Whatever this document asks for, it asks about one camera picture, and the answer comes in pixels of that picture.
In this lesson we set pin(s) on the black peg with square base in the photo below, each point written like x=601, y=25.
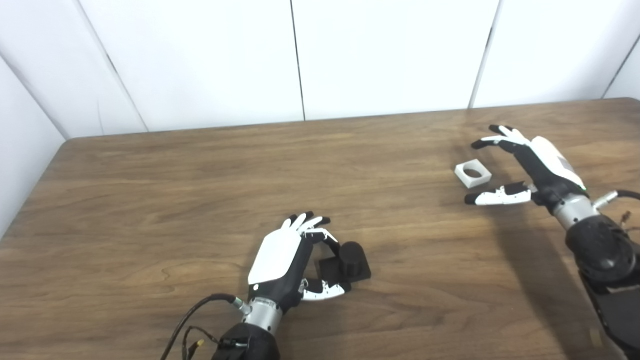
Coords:
x=352, y=262

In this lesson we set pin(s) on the white square piece with hole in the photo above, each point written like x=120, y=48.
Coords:
x=471, y=182

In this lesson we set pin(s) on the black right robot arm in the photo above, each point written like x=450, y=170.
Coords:
x=610, y=270

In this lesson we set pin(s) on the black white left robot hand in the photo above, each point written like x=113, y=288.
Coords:
x=277, y=257

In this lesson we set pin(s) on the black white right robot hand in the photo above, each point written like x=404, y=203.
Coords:
x=547, y=160

